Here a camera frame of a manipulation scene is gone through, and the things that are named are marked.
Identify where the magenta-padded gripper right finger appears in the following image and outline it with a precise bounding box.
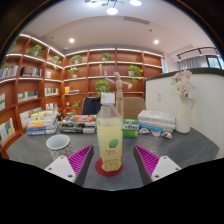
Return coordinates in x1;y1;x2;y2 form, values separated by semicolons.
133;144;183;186

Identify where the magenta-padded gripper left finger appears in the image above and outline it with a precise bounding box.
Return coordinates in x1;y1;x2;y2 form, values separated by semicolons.
43;144;95;187

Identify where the clear bottle with yellow drink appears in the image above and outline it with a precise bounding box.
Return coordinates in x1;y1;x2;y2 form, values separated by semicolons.
95;92;124;173

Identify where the white cup with triangle pattern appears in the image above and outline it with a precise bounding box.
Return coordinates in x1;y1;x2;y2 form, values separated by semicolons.
45;133;72;161

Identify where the small wrapped snack packet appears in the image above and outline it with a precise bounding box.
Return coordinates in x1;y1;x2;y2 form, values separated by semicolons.
150;129;163;138
138;127;151;135
161;131;173;140

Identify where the stack of white tissue packs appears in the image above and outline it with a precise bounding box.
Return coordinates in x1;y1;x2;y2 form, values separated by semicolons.
137;109;177;133

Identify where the stack of colourful books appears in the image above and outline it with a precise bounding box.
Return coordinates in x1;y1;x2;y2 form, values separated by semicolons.
25;109;59;137

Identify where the green and white box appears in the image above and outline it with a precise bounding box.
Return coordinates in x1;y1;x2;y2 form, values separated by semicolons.
122;118;140;139

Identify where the white vase with pale flowers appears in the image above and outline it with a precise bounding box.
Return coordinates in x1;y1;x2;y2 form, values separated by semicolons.
169;69;196;134

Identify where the tan upholstered chair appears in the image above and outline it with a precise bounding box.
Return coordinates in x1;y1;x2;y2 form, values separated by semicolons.
123;96;147;120

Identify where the dark office chair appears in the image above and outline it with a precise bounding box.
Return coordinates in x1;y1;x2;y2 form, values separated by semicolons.
81;96;103;116

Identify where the wooden artist mannequin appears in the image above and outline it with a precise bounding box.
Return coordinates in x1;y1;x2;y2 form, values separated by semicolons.
104;68;133;119

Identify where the wooden shelf unit with books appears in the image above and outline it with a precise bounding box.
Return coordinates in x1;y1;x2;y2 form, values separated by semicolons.
0;33;166;158

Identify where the grey curtain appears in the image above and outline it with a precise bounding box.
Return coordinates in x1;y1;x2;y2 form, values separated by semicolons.
179;56;209;71

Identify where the window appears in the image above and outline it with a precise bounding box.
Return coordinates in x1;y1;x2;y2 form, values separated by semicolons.
206;54;224;70

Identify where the branched ceiling lamp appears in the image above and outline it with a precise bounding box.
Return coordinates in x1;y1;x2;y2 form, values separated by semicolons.
83;0;143;16

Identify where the black ceiling track light rail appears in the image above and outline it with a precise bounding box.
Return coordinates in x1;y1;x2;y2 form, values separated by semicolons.
176;46;221;61

